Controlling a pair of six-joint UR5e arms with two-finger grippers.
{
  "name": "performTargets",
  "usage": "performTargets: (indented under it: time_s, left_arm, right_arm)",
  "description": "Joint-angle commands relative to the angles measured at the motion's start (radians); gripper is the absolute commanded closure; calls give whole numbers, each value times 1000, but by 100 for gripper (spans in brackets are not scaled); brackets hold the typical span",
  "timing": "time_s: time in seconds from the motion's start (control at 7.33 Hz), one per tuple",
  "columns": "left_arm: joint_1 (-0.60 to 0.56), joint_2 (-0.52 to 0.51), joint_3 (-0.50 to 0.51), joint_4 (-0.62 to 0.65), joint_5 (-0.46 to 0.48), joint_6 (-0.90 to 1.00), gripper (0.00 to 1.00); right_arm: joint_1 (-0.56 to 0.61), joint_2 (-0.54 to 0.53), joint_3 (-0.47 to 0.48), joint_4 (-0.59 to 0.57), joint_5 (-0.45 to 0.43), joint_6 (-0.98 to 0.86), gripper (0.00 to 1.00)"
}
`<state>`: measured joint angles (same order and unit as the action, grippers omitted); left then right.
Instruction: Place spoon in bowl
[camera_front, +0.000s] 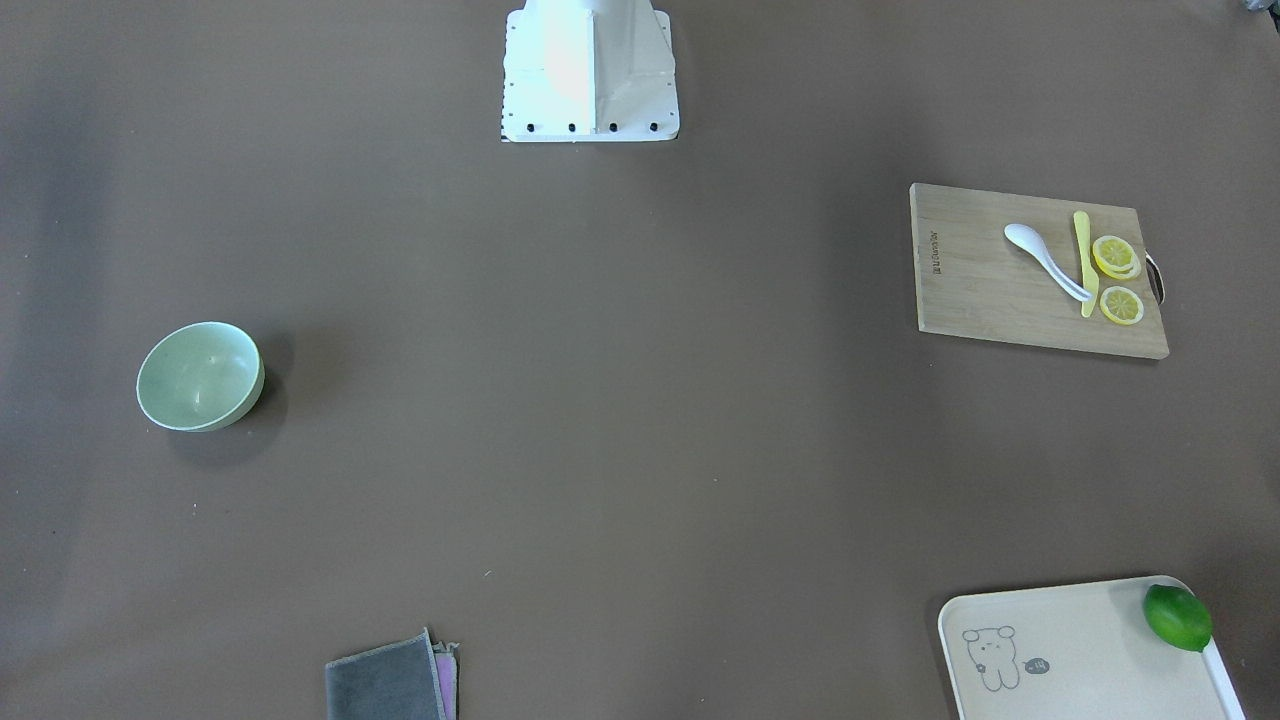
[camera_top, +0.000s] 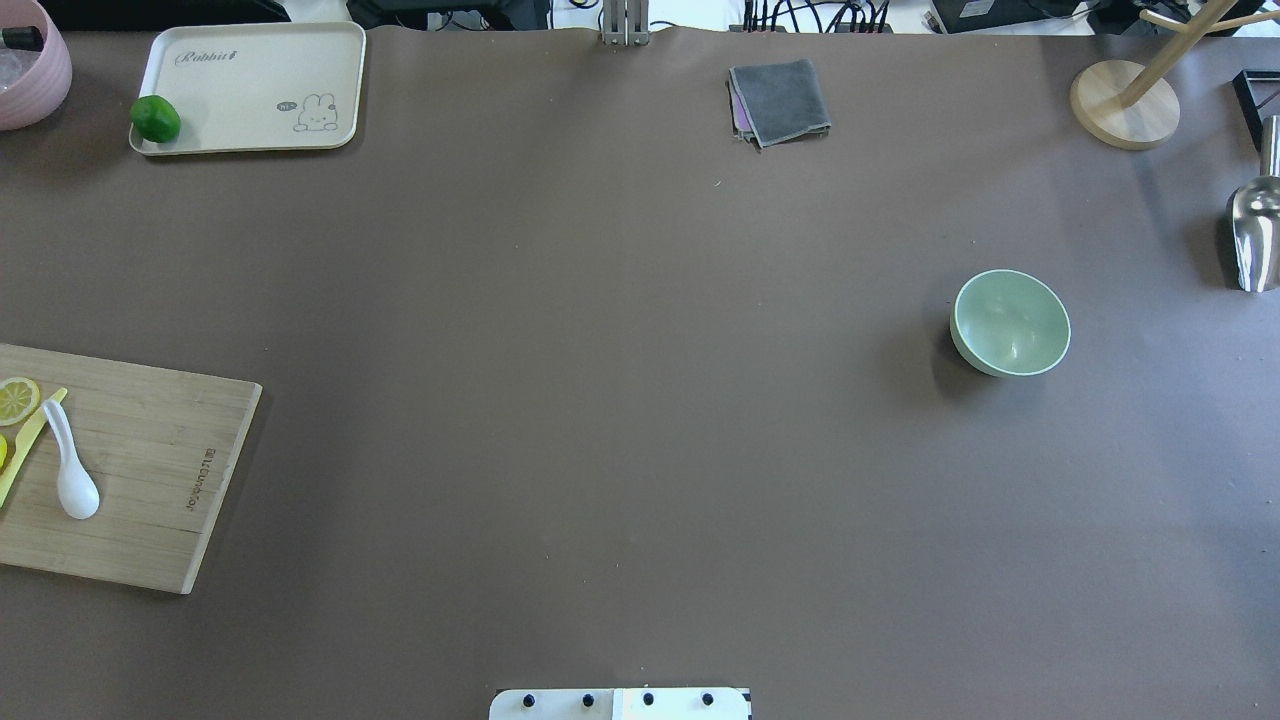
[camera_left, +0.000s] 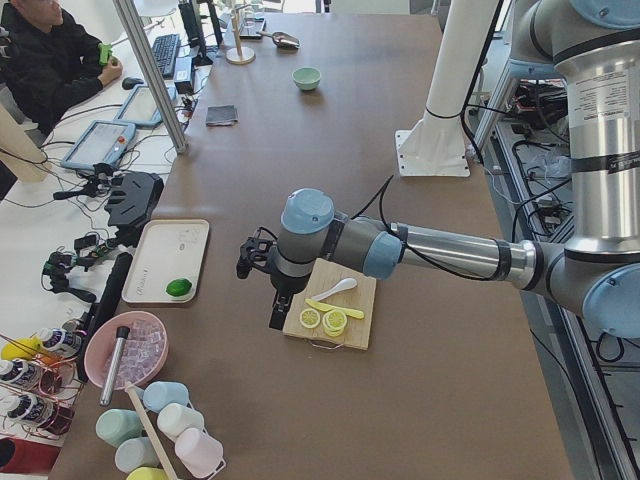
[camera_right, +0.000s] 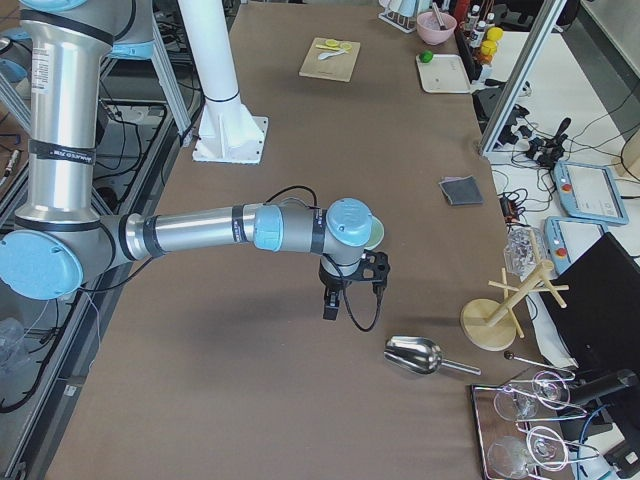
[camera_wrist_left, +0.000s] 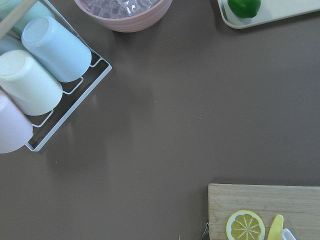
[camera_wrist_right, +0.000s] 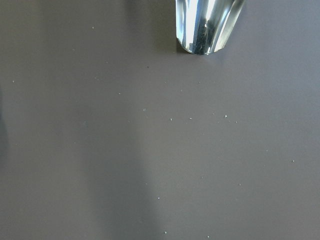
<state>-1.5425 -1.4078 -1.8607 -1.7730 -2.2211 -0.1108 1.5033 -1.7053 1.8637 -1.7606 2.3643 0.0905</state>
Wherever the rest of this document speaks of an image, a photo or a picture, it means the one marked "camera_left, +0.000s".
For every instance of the metal ice scoop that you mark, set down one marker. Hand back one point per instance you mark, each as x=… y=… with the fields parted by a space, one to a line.
x=281 y=40

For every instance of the white pastel cup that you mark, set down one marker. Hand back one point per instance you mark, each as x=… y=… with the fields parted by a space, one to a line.
x=175 y=418

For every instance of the yellow plastic knife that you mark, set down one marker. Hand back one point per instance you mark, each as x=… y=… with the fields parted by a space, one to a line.
x=325 y=307

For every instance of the black computer mouse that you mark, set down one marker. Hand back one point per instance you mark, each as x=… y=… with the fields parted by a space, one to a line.
x=128 y=83

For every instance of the single lemon slice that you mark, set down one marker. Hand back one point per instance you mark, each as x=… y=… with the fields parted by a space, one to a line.
x=309 y=318

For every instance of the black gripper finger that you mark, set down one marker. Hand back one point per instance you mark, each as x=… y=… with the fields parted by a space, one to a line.
x=278 y=317

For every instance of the steel cylinder muddler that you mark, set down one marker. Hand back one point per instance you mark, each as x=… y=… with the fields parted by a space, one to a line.
x=108 y=387

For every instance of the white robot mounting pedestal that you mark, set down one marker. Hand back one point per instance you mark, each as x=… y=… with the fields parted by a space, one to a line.
x=436 y=146

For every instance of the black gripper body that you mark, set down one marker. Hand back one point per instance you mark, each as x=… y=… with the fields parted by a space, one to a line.
x=286 y=285

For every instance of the top stacked lemon slice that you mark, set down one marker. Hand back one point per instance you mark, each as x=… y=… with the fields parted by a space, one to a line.
x=334 y=320

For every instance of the yellow pastel cup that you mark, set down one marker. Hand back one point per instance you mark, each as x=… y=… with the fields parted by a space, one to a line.
x=147 y=473

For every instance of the far blue teach pendant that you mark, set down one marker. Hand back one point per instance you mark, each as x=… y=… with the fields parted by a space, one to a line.
x=140 y=108

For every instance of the black keyboard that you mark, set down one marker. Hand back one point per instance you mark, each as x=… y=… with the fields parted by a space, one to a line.
x=165 y=50

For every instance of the wooden stick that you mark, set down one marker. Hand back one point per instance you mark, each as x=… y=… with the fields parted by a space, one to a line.
x=137 y=403

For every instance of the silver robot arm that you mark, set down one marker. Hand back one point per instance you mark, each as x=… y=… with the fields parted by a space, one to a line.
x=594 y=46

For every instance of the cream rectangular tray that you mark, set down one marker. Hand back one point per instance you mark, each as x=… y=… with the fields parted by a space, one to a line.
x=167 y=250

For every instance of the blue pastel cup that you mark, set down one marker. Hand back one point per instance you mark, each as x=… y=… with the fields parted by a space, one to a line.
x=157 y=395

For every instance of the pink pastel cup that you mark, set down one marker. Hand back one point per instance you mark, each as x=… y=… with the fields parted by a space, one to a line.
x=200 y=453

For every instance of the near blue teach pendant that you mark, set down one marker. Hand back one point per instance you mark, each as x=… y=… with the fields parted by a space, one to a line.
x=104 y=142

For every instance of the blue teach pendant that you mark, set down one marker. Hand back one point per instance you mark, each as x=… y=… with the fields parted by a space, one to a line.
x=104 y=142
x=140 y=108

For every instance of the bamboo cutting board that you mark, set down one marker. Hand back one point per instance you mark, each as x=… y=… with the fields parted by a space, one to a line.
x=326 y=275

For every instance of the pink bowl with ice cubes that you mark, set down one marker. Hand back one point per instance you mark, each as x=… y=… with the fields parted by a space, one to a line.
x=145 y=349

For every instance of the green pastel cup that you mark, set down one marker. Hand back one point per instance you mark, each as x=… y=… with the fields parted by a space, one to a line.
x=115 y=426

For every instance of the black plastic stand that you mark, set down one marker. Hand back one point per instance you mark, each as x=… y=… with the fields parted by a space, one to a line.
x=132 y=199

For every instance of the lower stacked lemon slice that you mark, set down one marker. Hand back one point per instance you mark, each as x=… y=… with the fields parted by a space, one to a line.
x=331 y=332

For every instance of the light green bowl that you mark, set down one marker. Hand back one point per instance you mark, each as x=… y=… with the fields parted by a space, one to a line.
x=306 y=79

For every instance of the green lime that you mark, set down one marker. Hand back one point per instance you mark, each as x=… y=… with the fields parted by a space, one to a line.
x=178 y=287

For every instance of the seated person in black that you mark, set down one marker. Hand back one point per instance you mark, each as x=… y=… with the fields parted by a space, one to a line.
x=57 y=65

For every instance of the stacked lemon slice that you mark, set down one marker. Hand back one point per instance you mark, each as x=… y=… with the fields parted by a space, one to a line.
x=334 y=320
x=331 y=332

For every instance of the grey folded cloth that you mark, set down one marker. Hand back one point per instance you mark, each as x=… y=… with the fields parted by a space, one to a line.
x=222 y=115

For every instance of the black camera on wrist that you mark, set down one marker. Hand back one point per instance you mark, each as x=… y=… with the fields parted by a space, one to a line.
x=256 y=253

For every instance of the aluminium frame post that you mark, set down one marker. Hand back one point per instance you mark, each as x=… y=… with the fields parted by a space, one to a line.
x=132 y=24

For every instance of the white ceramic spoon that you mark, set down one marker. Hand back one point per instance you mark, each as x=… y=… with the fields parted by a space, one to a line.
x=342 y=285

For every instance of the grey-blue pastel cup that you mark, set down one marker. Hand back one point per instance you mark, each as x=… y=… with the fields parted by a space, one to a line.
x=135 y=453

